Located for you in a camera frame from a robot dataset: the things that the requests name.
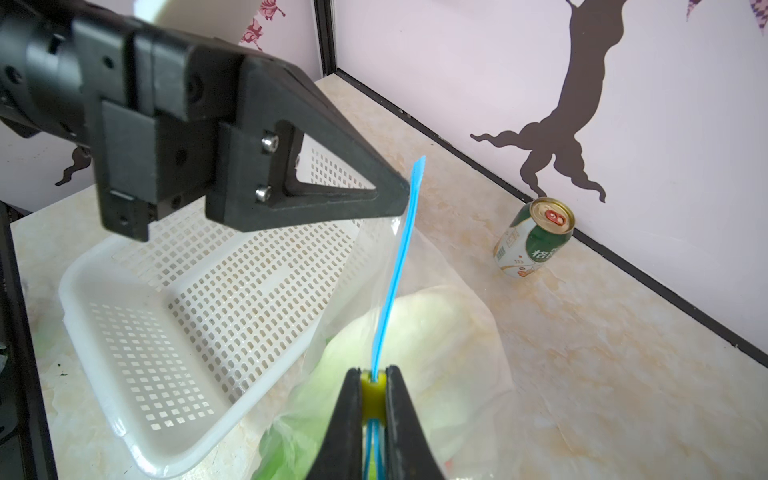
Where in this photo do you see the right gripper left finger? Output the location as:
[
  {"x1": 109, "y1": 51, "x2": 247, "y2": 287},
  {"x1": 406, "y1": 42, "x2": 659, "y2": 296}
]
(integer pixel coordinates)
[{"x1": 305, "y1": 368, "x2": 364, "y2": 480}]

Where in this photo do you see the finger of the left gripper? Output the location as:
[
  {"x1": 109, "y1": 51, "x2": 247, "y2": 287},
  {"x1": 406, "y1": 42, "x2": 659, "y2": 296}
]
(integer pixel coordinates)
[{"x1": 205, "y1": 56, "x2": 409, "y2": 232}]

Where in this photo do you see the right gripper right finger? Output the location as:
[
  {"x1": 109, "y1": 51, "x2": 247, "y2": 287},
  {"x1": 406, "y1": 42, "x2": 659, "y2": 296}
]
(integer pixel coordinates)
[{"x1": 384, "y1": 365, "x2": 445, "y2": 480}]

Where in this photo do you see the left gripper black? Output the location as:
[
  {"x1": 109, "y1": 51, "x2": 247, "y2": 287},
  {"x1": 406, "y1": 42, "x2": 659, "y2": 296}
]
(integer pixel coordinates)
[{"x1": 1, "y1": 1, "x2": 244, "y2": 241}]

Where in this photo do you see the green lettuce toy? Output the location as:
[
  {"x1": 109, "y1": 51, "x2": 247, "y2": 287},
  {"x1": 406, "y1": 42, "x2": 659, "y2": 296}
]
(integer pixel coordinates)
[{"x1": 254, "y1": 285, "x2": 512, "y2": 479}]

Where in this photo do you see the clear zip top bag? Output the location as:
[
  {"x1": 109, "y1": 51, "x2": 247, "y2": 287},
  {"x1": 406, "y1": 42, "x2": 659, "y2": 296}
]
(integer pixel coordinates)
[{"x1": 254, "y1": 161, "x2": 514, "y2": 479}]

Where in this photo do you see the white plastic perforated basket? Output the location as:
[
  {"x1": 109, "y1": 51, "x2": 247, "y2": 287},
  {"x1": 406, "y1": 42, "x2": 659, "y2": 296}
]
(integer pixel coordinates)
[{"x1": 58, "y1": 135, "x2": 385, "y2": 480}]

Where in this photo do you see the green beverage can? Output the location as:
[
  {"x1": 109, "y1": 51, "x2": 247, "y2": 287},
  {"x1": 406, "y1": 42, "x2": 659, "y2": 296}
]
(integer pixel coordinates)
[{"x1": 493, "y1": 197, "x2": 576, "y2": 278}]

